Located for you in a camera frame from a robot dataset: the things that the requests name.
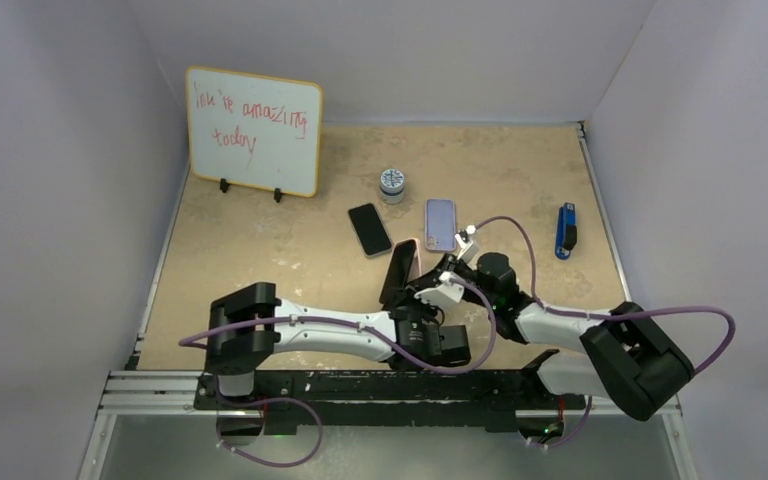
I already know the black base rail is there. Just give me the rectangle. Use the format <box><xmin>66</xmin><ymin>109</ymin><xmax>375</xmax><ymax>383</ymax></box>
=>
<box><xmin>193</xmin><ymin>370</ymin><xmax>586</xmax><ymax>437</ymax></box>

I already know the pink phone case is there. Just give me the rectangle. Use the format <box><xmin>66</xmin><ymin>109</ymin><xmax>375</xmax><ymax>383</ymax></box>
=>
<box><xmin>389</xmin><ymin>238</ymin><xmax>422</xmax><ymax>281</ymax></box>

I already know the blue black stapler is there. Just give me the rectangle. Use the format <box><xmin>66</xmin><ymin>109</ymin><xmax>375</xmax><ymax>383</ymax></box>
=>
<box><xmin>555</xmin><ymin>202</ymin><xmax>578</xmax><ymax>260</ymax></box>

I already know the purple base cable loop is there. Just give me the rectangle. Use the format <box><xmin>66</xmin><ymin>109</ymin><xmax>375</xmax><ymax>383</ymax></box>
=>
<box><xmin>205</xmin><ymin>390</ymin><xmax>324</xmax><ymax>469</ymax></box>

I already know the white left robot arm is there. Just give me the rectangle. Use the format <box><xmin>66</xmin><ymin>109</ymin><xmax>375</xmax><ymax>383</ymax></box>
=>
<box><xmin>205</xmin><ymin>282</ymin><xmax>471</xmax><ymax>409</ymax></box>

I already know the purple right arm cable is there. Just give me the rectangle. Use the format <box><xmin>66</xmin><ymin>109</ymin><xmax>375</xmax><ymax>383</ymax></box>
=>
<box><xmin>475</xmin><ymin>215</ymin><xmax>737</xmax><ymax>379</ymax></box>

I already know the orange framed whiteboard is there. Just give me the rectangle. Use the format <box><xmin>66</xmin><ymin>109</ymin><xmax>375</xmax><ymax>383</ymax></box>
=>
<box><xmin>185</xmin><ymin>66</ymin><xmax>324</xmax><ymax>198</ymax></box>

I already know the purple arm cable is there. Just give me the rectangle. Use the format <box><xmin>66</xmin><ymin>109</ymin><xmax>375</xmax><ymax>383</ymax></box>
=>
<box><xmin>178</xmin><ymin>274</ymin><xmax>498</xmax><ymax>376</ymax></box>
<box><xmin>475</xmin><ymin>215</ymin><xmax>737</xmax><ymax>379</ymax></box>

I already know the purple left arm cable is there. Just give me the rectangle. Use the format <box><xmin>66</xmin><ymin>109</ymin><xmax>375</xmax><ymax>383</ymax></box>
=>
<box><xmin>178</xmin><ymin>274</ymin><xmax>498</xmax><ymax>376</ymax></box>

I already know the small black phone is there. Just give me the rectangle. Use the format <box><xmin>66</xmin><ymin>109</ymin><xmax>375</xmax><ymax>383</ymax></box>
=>
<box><xmin>379</xmin><ymin>238</ymin><xmax>421</xmax><ymax>305</ymax></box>

